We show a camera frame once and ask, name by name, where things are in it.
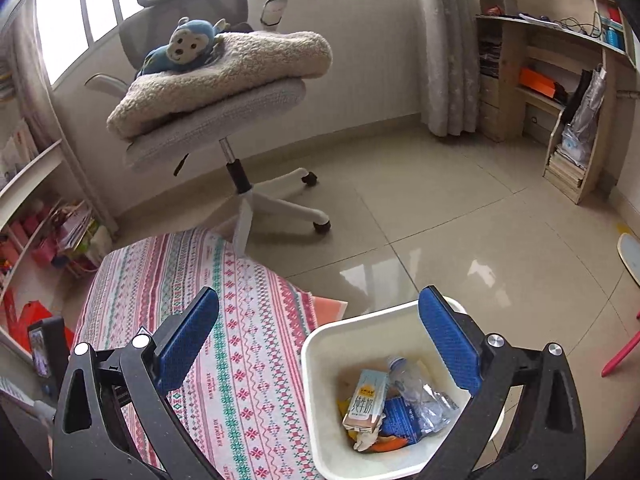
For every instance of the stack of books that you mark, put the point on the stack of books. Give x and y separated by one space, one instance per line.
565 170

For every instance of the patterned red green tablecloth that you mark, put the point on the patterned red green tablecloth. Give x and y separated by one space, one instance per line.
250 335

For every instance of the white plastic trash bin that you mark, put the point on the white plastic trash bin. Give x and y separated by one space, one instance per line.
325 360

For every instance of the white tissue ball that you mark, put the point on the white tissue ball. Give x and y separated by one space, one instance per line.
365 442

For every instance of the blue open-top carton box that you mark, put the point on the blue open-top carton box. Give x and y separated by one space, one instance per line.
400 420

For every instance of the beige curtain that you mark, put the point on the beige curtain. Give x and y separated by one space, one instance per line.
450 50

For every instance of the window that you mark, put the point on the window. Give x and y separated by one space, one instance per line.
100 5

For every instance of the orange box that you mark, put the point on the orange box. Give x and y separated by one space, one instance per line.
535 81

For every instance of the red plastic stool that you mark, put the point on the red plastic stool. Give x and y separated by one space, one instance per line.
620 355

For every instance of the light blue round board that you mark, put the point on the light blue round board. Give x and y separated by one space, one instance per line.
630 257

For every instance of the silver plastic bag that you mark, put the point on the silver plastic bag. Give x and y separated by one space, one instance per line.
585 110

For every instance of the red cardboard box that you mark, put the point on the red cardboard box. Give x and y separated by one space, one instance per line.
22 320

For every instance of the yellow snack wrapper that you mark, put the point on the yellow snack wrapper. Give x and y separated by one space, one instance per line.
345 405

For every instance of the white shelf with books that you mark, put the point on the white shelf with books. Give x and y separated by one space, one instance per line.
30 200

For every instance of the blue monkey plush toy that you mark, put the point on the blue monkey plush toy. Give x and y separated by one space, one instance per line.
185 45

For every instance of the light blue milk carton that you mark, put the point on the light blue milk carton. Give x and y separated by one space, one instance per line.
365 400

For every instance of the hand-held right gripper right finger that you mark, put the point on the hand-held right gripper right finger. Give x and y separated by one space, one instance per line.
450 345

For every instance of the orange peel piece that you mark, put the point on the orange peel piece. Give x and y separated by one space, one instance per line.
390 444

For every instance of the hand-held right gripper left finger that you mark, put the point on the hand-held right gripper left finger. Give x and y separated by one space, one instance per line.
187 340

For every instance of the crushed clear plastic bottle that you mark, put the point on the crushed clear plastic bottle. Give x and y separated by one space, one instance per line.
420 395

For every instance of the blue container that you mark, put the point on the blue container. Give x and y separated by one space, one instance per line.
614 35

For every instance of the grey white office chair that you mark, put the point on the grey white office chair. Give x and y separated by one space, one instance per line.
260 200

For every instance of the cream fleece blanket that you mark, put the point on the cream fleece blanket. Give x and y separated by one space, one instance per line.
250 70

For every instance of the wooden bookshelf desk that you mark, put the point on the wooden bookshelf desk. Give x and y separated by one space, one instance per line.
510 85

